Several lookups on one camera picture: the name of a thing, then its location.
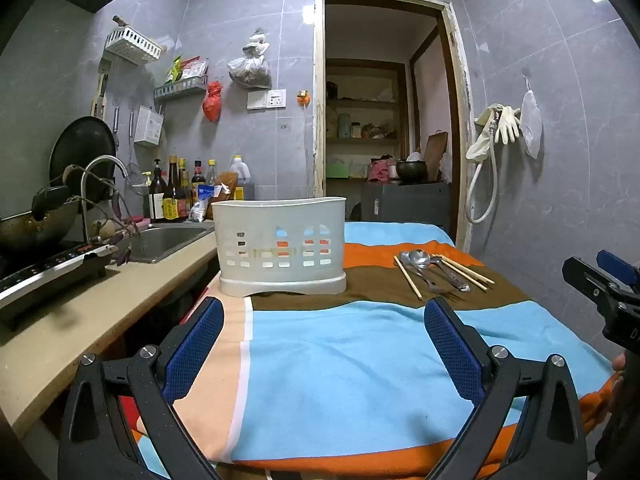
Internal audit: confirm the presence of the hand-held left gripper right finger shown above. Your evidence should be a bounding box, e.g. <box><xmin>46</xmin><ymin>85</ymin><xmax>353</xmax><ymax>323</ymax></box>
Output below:
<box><xmin>422</xmin><ymin>296</ymin><xmax>586</xmax><ymax>480</ymax></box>

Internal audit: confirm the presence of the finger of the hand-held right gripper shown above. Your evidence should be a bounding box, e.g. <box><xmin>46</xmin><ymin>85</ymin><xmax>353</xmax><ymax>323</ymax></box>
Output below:
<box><xmin>597</xmin><ymin>249</ymin><xmax>640</xmax><ymax>289</ymax></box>
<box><xmin>562</xmin><ymin>256</ymin><xmax>619</xmax><ymax>307</ymax></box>

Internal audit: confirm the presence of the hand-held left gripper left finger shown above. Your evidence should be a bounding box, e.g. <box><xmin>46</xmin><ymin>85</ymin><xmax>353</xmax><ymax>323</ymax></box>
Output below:
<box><xmin>57</xmin><ymin>296</ymin><xmax>226</xmax><ymax>480</ymax></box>

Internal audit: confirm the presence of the metal spoon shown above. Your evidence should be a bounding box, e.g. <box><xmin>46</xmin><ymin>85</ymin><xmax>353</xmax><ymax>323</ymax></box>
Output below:
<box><xmin>399</xmin><ymin>251</ymin><xmax>436</xmax><ymax>295</ymax></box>
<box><xmin>409</xmin><ymin>249</ymin><xmax>445</xmax><ymax>293</ymax></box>

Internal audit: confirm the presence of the white plastic utensil basket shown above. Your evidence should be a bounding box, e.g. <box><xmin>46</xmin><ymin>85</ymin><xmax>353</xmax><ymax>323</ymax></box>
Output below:
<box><xmin>212</xmin><ymin>196</ymin><xmax>347</xmax><ymax>297</ymax></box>

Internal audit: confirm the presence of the person's right forearm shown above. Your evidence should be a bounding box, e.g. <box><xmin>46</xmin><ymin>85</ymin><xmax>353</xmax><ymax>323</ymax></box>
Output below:
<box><xmin>597</xmin><ymin>371</ymin><xmax>640</xmax><ymax>480</ymax></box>

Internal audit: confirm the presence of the striped blanket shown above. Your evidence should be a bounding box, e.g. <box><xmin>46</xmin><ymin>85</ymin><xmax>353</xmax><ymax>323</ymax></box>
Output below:
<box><xmin>127</xmin><ymin>221</ymin><xmax>618</xmax><ymax>480</ymax></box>

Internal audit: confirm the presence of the steel sink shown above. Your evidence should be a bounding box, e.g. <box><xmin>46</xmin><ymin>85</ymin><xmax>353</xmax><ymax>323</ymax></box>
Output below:
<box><xmin>117</xmin><ymin>225</ymin><xmax>213</xmax><ymax>264</ymax></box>

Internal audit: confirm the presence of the beige kitchen counter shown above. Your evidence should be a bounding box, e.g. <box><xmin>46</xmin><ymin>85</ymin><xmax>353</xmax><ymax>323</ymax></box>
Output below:
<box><xmin>0</xmin><ymin>227</ymin><xmax>221</xmax><ymax>441</ymax></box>

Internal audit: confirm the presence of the blue white bag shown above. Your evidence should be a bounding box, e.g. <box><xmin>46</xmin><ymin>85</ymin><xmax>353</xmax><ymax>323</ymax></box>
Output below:
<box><xmin>189</xmin><ymin>185</ymin><xmax>221</xmax><ymax>223</ymax></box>

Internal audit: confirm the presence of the wilted purple plant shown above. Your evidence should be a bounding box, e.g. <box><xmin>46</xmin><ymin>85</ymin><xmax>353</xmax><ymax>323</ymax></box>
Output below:
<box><xmin>60</xmin><ymin>165</ymin><xmax>147</xmax><ymax>267</ymax></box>

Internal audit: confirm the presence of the yellow cap sauce bottle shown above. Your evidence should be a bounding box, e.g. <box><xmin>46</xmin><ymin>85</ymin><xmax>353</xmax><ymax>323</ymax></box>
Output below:
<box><xmin>177</xmin><ymin>159</ymin><xmax>194</xmax><ymax>219</ymax></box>

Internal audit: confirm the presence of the grey cabinet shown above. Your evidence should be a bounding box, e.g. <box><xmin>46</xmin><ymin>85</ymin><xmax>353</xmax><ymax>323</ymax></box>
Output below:
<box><xmin>361</xmin><ymin>181</ymin><xmax>451</xmax><ymax>229</ymax></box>

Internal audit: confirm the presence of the black induction cooker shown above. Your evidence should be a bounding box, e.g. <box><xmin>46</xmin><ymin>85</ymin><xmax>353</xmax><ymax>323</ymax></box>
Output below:
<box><xmin>0</xmin><ymin>242</ymin><xmax>119</xmax><ymax>331</ymax></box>

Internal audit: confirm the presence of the red brown packet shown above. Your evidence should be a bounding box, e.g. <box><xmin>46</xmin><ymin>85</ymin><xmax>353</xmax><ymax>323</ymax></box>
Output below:
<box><xmin>215</xmin><ymin>172</ymin><xmax>240</xmax><ymax>202</ymax></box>

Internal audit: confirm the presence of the white hanging plastic bag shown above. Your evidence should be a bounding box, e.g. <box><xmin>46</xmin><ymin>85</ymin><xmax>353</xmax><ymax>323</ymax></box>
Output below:
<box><xmin>519</xmin><ymin>77</ymin><xmax>544</xmax><ymax>157</ymax></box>

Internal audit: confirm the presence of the cream rubber glove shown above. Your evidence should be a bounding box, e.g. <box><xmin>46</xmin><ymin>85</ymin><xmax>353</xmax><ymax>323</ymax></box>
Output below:
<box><xmin>466</xmin><ymin>103</ymin><xmax>502</xmax><ymax>163</ymax></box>
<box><xmin>492</xmin><ymin>106</ymin><xmax>522</xmax><ymax>145</ymax></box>

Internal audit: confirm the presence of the metal strainer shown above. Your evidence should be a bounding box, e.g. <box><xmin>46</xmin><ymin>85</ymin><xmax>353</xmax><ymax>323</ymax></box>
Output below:
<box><xmin>126</xmin><ymin>109</ymin><xmax>146</xmax><ymax>195</ymax></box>

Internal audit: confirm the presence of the oil jug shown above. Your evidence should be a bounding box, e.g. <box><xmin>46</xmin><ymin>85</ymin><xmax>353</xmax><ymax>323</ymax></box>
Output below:
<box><xmin>229</xmin><ymin>155</ymin><xmax>256</xmax><ymax>201</ymax></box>

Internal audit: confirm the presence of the black pot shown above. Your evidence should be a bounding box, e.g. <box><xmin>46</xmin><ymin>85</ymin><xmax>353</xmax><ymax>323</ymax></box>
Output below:
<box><xmin>396</xmin><ymin>160</ymin><xmax>427</xmax><ymax>185</ymax></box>

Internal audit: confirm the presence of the wooden cutting board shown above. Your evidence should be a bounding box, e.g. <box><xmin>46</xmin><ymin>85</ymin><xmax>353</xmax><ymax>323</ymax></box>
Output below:
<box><xmin>422</xmin><ymin>131</ymin><xmax>450</xmax><ymax>184</ymax></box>

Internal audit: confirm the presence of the pink cloth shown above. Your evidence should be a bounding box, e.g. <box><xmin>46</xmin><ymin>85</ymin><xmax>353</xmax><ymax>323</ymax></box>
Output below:
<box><xmin>369</xmin><ymin>157</ymin><xmax>399</xmax><ymax>183</ymax></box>

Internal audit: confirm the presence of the dark wok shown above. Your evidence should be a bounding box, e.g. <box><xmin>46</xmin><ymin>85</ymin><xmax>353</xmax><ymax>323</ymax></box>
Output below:
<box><xmin>0</xmin><ymin>186</ymin><xmax>82</xmax><ymax>257</ymax></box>

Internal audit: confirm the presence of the curved steel faucet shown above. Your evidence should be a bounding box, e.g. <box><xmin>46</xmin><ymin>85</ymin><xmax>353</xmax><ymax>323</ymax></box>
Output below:
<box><xmin>80</xmin><ymin>156</ymin><xmax>130</xmax><ymax>246</ymax></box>

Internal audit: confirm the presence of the green box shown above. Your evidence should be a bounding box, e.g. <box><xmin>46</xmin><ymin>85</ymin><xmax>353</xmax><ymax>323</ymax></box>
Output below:
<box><xmin>327</xmin><ymin>161</ymin><xmax>369</xmax><ymax>180</ymax></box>

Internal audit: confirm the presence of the round black pan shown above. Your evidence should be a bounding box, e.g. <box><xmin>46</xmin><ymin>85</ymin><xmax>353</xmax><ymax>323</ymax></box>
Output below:
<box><xmin>49</xmin><ymin>116</ymin><xmax>119</xmax><ymax>211</ymax></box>

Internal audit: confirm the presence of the red plastic bag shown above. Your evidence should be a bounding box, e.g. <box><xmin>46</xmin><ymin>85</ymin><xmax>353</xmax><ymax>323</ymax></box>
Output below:
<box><xmin>202</xmin><ymin>80</ymin><xmax>223</xmax><ymax>123</ymax></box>

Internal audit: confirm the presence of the wooden shelf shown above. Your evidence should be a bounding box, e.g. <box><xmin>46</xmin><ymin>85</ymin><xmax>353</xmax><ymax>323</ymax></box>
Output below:
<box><xmin>325</xmin><ymin>59</ymin><xmax>409</xmax><ymax>181</ymax></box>

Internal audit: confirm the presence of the wooden spatula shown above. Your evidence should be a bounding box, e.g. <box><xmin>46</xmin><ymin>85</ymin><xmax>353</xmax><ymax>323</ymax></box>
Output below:
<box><xmin>90</xmin><ymin>57</ymin><xmax>112</xmax><ymax>121</ymax></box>

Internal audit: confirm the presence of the red white packet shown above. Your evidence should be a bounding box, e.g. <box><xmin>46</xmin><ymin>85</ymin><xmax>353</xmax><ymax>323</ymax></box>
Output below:
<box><xmin>180</xmin><ymin>57</ymin><xmax>209</xmax><ymax>81</ymax></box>

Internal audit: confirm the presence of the clear plastic bag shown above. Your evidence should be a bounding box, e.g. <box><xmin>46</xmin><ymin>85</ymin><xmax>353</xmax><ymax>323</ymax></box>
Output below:
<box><xmin>228</xmin><ymin>27</ymin><xmax>272</xmax><ymax>90</ymax></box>

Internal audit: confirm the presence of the white shower hose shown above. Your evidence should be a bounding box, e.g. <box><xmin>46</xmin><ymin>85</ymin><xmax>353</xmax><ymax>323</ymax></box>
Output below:
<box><xmin>465</xmin><ymin>110</ymin><xmax>500</xmax><ymax>225</ymax></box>

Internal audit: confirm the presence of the white wall caddy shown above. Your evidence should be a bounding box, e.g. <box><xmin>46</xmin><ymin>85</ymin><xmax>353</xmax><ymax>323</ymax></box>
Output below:
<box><xmin>134</xmin><ymin>105</ymin><xmax>166</xmax><ymax>149</ymax></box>

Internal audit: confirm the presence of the white wall switch socket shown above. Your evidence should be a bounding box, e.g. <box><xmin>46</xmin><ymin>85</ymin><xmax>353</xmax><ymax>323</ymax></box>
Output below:
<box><xmin>247</xmin><ymin>89</ymin><xmax>288</xmax><ymax>110</ymax></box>

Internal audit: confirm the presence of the metal wall rack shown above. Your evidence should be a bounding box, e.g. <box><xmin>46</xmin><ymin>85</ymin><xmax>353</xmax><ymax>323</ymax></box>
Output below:
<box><xmin>154</xmin><ymin>76</ymin><xmax>209</xmax><ymax>101</ymax></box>

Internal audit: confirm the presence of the door frame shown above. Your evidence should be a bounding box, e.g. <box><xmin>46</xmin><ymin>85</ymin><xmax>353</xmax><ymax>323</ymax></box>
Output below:
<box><xmin>312</xmin><ymin>0</ymin><xmax>477</xmax><ymax>254</ymax></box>

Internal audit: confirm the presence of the white slotted wall basket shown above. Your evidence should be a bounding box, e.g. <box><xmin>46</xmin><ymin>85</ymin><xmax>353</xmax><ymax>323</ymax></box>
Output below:
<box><xmin>104</xmin><ymin>26</ymin><xmax>164</xmax><ymax>66</ymax></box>

